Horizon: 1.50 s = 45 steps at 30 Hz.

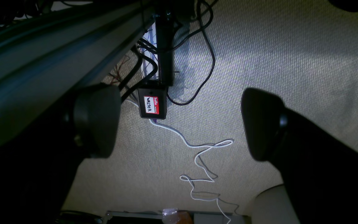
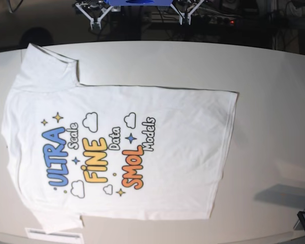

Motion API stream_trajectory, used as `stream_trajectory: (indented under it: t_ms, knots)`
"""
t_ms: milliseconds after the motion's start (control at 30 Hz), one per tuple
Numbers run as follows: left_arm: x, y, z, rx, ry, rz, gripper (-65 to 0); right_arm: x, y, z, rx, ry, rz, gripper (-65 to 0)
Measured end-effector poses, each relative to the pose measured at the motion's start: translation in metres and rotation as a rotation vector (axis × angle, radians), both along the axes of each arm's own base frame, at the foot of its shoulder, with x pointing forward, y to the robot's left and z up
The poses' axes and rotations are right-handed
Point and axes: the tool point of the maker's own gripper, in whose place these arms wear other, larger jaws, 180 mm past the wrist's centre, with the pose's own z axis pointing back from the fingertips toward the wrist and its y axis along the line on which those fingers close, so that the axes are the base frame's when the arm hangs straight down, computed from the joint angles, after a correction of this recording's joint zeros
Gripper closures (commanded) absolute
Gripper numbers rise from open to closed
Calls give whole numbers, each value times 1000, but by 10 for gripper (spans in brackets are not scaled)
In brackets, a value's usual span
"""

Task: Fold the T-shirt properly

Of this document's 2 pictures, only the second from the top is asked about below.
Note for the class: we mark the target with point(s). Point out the white printed T-shirt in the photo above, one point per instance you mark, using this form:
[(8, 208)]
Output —
[(125, 152)]

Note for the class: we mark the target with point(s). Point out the blue robot base block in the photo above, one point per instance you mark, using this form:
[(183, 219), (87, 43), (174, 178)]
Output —
[(139, 2)]

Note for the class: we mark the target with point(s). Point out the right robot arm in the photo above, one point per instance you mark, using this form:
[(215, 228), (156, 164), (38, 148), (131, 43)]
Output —
[(95, 11)]

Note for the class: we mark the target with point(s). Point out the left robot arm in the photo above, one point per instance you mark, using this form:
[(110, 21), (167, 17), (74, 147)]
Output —
[(190, 7)]

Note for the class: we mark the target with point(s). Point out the power strip with red light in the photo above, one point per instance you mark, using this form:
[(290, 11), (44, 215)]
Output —
[(207, 18)]

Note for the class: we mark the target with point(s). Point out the white paper label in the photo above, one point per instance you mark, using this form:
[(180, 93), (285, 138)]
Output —
[(61, 237)]

